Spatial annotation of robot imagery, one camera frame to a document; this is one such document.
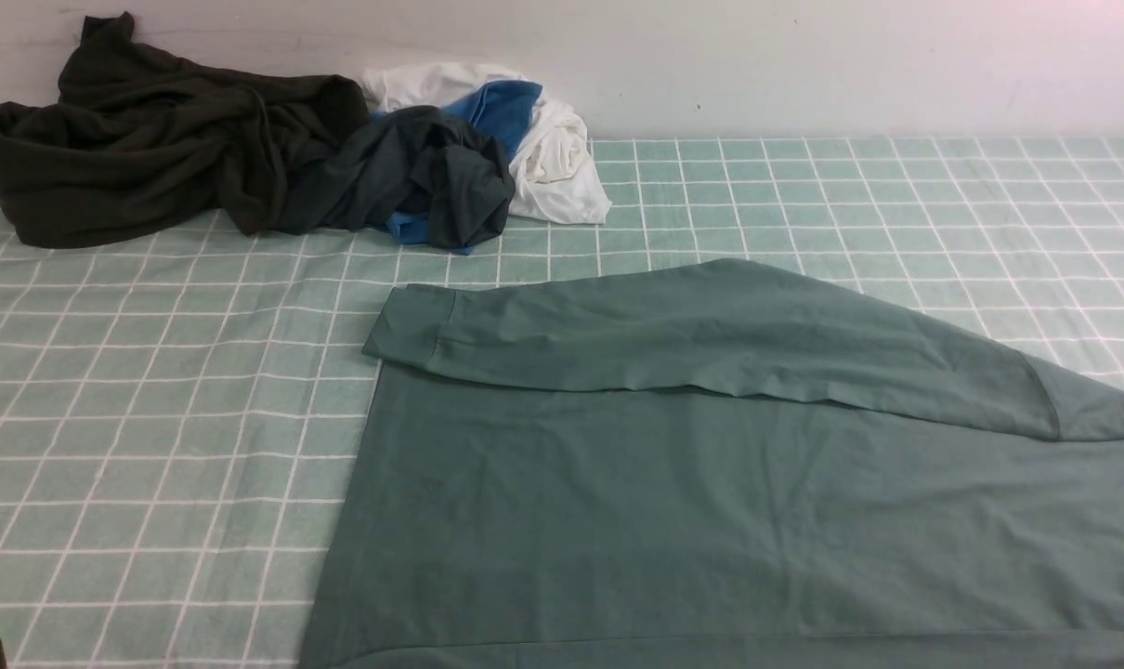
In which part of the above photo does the green checkered tablecloth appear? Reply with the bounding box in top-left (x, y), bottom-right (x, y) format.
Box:
top-left (0, 137), bottom-right (1124, 668)

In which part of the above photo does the dark olive crumpled garment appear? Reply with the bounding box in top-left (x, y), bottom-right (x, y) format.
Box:
top-left (0, 13), bottom-right (370, 248)

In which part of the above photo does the blue crumpled garment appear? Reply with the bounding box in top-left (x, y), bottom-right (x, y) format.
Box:
top-left (374, 80), bottom-right (542, 255)

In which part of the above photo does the dark grey crumpled garment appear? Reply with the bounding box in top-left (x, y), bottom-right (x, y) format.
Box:
top-left (270, 106), bottom-right (516, 253)

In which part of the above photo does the green long-sleeved shirt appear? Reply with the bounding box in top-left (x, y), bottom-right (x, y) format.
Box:
top-left (297, 259), bottom-right (1124, 668)

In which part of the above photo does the white crumpled garment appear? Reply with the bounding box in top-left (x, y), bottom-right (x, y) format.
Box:
top-left (359, 62), bottom-right (610, 225)

